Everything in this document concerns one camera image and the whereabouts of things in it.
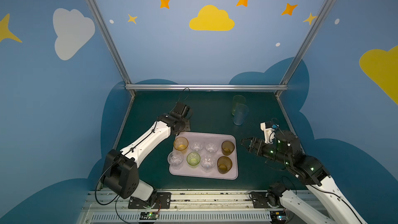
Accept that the amber faceted glass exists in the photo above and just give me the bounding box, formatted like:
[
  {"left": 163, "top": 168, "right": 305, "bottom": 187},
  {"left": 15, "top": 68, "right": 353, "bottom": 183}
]
[{"left": 173, "top": 137, "right": 189, "bottom": 153}]

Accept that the small dark brown cup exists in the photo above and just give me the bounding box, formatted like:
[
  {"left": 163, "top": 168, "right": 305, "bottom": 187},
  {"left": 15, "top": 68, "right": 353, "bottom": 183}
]
[{"left": 221, "top": 141, "right": 235, "bottom": 156}]

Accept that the clear faceted glass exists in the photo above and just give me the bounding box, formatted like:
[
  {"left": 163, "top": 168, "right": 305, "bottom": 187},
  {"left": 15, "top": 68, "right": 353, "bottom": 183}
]
[
  {"left": 201, "top": 153, "right": 216, "bottom": 173},
  {"left": 205, "top": 141, "right": 219, "bottom": 154},
  {"left": 167, "top": 150, "right": 184, "bottom": 170},
  {"left": 190, "top": 141, "right": 204, "bottom": 154}
]

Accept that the tall pale blue glass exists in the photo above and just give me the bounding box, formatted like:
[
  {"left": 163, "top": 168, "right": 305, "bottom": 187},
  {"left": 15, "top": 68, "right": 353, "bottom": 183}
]
[{"left": 233, "top": 104, "right": 249, "bottom": 125}]

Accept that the dark brown textured cup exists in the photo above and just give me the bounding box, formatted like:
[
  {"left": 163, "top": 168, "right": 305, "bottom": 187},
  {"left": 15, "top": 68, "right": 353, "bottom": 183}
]
[{"left": 217, "top": 156, "right": 233, "bottom": 174}]

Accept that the green faceted glass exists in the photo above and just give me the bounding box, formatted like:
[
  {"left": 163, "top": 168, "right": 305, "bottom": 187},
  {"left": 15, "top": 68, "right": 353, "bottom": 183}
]
[{"left": 186, "top": 152, "right": 201, "bottom": 168}]

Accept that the clear faceted glass back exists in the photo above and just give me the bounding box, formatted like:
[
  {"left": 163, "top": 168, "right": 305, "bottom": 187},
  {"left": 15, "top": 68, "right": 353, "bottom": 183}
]
[{"left": 205, "top": 141, "right": 219, "bottom": 154}]

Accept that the lilac plastic tray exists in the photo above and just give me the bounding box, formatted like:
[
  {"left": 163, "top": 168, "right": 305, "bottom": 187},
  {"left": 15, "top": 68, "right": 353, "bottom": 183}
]
[{"left": 169, "top": 132, "right": 238, "bottom": 180}]

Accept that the tall pale green glass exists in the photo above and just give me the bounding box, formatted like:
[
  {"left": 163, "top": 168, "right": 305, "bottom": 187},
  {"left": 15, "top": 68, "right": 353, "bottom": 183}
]
[{"left": 231, "top": 95, "right": 246, "bottom": 116}]

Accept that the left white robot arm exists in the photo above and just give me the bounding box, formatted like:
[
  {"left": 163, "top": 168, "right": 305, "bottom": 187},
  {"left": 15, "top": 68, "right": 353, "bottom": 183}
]
[{"left": 99, "top": 112, "right": 189, "bottom": 205}]

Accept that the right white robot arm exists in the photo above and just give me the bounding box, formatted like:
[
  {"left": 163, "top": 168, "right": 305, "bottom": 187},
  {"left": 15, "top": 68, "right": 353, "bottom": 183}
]
[{"left": 240, "top": 129, "right": 366, "bottom": 224}]

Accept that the back horizontal aluminium bar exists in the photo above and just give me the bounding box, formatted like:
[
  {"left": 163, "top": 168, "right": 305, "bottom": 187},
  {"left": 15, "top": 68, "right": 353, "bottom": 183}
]
[{"left": 125, "top": 84, "right": 288, "bottom": 91}]

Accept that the right green circuit board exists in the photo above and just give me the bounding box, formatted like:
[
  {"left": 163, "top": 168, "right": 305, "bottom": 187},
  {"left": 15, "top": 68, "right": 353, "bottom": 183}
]
[{"left": 270, "top": 212, "right": 288, "bottom": 224}]

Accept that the green circuit board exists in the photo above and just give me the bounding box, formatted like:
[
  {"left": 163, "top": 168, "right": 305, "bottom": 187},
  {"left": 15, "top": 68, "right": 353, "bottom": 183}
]
[
  {"left": 140, "top": 212, "right": 159, "bottom": 221},
  {"left": 270, "top": 212, "right": 288, "bottom": 224}
]

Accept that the left green circuit board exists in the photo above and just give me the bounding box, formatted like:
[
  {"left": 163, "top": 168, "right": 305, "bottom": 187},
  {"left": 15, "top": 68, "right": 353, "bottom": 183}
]
[{"left": 140, "top": 212, "right": 159, "bottom": 221}]

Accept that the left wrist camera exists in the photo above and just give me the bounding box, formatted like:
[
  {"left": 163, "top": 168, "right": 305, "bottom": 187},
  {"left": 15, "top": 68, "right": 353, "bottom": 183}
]
[{"left": 171, "top": 102, "right": 191, "bottom": 119}]

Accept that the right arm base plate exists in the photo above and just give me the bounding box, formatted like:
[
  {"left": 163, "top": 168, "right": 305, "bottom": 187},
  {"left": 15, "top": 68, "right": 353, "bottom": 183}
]
[{"left": 249, "top": 191, "right": 284, "bottom": 208}]

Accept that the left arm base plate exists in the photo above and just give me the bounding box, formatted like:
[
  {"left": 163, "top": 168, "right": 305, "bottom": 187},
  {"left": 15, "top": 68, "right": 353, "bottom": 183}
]
[{"left": 128, "top": 192, "right": 172, "bottom": 209}]

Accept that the aluminium front rail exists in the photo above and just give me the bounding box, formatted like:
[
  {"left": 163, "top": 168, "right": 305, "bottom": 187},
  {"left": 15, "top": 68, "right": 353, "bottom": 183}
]
[{"left": 76, "top": 189, "right": 346, "bottom": 224}]

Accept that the left aluminium frame post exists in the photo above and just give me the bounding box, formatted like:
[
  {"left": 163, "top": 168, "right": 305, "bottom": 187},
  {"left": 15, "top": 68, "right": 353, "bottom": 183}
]
[{"left": 85, "top": 0, "right": 132, "bottom": 86}]

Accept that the aluminium frame post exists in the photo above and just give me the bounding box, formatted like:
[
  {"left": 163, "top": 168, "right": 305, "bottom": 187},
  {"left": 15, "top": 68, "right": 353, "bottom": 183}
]
[
  {"left": 85, "top": 0, "right": 132, "bottom": 86},
  {"left": 275, "top": 0, "right": 337, "bottom": 98}
]

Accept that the right aluminium frame post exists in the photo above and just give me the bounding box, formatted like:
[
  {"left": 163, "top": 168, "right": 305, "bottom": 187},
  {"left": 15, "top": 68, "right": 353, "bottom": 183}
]
[{"left": 275, "top": 0, "right": 337, "bottom": 98}]

